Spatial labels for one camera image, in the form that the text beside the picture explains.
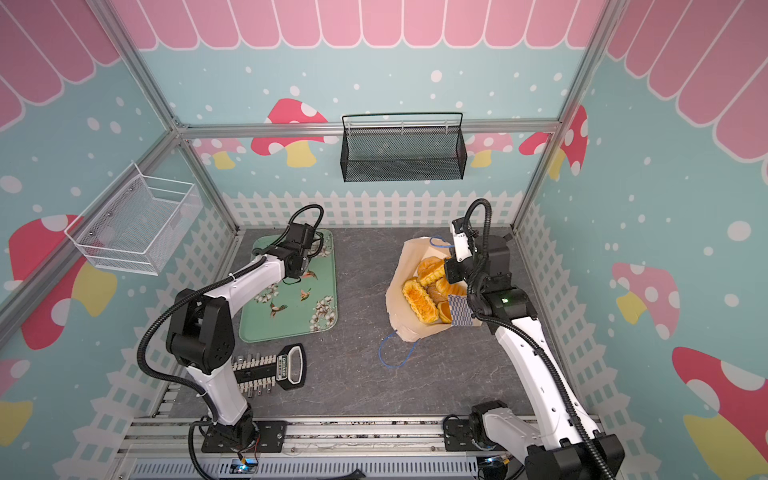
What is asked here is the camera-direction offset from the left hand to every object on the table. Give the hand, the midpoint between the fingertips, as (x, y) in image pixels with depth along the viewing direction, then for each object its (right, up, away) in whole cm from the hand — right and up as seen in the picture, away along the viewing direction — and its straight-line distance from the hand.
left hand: (285, 258), depth 94 cm
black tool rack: (-3, -32, -11) cm, 34 cm away
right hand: (+49, +3, -20) cm, 53 cm away
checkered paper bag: (+37, -18, -7) cm, 42 cm away
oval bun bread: (+50, -9, -4) cm, 51 cm away
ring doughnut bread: (+46, -2, +5) cm, 46 cm away
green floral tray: (+2, -16, +3) cm, 16 cm away
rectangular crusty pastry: (+42, -13, -5) cm, 44 cm away
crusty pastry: (+46, -6, -2) cm, 46 cm away
